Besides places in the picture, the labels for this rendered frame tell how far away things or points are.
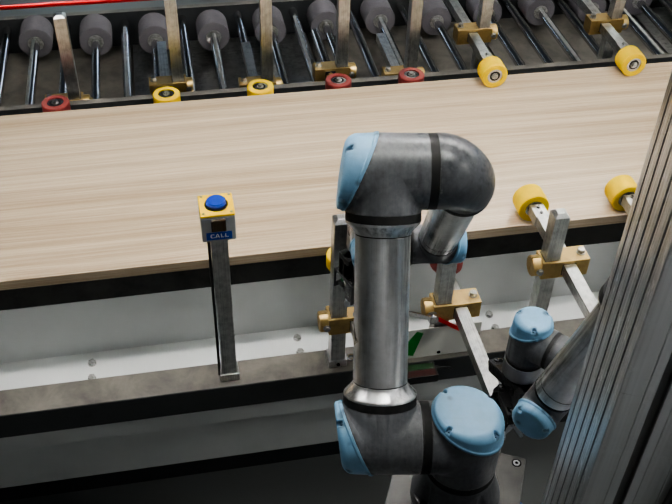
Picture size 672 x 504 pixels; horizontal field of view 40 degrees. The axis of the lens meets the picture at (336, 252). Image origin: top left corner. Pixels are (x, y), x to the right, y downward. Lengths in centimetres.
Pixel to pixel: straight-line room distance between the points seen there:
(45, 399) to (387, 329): 109
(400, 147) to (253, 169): 119
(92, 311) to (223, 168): 52
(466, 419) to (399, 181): 38
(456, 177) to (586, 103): 158
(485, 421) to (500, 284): 110
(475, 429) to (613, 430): 60
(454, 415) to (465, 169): 38
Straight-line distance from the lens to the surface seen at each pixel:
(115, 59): 343
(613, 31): 321
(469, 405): 149
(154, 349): 245
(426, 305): 220
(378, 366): 143
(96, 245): 234
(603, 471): 94
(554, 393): 161
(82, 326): 241
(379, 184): 136
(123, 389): 227
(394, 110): 277
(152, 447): 279
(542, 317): 177
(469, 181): 138
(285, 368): 227
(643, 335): 80
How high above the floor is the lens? 241
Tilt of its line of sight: 42 degrees down
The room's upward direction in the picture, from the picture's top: 2 degrees clockwise
